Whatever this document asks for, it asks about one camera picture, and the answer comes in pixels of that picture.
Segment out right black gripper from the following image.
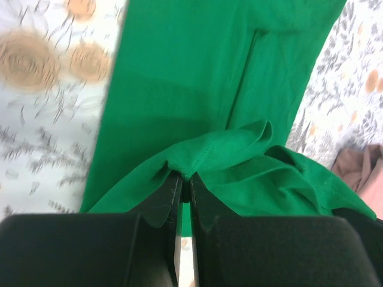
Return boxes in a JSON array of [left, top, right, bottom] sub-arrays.
[[333, 208, 383, 281]]

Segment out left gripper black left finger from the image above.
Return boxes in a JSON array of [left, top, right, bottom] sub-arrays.
[[1, 172, 183, 286]]

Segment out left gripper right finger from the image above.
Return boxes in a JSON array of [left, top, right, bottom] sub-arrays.
[[190, 175, 382, 286]]

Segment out green t shirt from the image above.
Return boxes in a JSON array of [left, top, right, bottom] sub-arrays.
[[80, 1, 376, 219]]

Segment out folded pink t shirt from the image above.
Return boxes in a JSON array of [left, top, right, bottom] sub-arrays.
[[331, 144, 382, 219]]

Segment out floral table mat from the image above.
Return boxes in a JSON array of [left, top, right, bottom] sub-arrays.
[[0, 0, 383, 287]]

